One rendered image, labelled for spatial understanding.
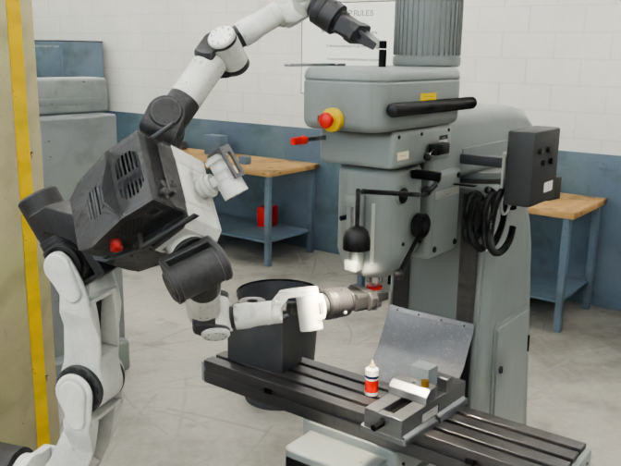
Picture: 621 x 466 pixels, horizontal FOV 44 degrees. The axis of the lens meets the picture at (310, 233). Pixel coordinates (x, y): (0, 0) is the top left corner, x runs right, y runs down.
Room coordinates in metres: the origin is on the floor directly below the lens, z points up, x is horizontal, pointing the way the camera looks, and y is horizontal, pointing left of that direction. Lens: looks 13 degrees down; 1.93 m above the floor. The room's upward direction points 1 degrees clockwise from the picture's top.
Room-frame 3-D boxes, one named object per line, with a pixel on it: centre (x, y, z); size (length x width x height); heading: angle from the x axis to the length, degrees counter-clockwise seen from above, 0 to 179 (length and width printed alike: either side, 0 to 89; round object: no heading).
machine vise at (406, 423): (2.03, -0.31, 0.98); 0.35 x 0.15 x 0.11; 141
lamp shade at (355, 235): (1.96, -0.12, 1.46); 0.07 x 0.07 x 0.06
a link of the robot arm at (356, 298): (2.10, -0.11, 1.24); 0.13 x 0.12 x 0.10; 35
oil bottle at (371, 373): (2.17, -0.19, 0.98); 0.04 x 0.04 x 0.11
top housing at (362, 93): (2.17, -0.20, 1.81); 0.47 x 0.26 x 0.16; 143
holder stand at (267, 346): (2.41, 0.15, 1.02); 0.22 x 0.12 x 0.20; 60
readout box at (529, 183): (2.19, -0.64, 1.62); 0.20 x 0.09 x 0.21; 143
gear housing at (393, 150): (2.19, -0.21, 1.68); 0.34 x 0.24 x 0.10; 143
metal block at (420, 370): (2.05, -0.33, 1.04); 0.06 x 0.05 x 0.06; 51
